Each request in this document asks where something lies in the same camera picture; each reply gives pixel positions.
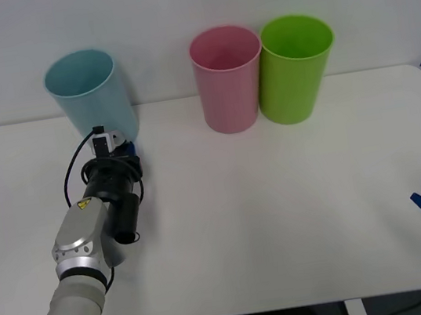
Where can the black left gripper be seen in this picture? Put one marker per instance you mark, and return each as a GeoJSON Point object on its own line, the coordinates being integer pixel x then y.
{"type": "Point", "coordinates": [124, 164]}

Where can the silver and black left arm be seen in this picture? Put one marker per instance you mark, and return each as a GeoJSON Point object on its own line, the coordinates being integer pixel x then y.
{"type": "Point", "coordinates": [79, 232]}

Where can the pale blue plastic bin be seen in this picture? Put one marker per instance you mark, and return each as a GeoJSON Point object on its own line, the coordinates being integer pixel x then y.
{"type": "Point", "coordinates": [99, 103]}

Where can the pink plastic bin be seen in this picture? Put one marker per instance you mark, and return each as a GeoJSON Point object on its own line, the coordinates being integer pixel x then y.
{"type": "Point", "coordinates": [229, 95]}

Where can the white table leg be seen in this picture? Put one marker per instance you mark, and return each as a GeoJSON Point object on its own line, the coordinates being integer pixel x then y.
{"type": "Point", "coordinates": [356, 312]}

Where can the green plastic bin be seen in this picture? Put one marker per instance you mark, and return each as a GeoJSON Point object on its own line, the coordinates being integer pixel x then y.
{"type": "Point", "coordinates": [291, 86]}

